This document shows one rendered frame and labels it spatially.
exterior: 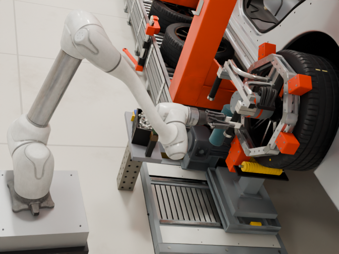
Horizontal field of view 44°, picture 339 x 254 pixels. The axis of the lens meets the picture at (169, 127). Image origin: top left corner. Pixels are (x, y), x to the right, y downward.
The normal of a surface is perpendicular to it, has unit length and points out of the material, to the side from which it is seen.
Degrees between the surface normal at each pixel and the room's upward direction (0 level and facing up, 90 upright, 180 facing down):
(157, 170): 0
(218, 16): 90
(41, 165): 64
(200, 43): 90
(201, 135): 0
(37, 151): 7
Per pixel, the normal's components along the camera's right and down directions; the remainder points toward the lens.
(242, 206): 0.29, -0.79
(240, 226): 0.18, 0.60
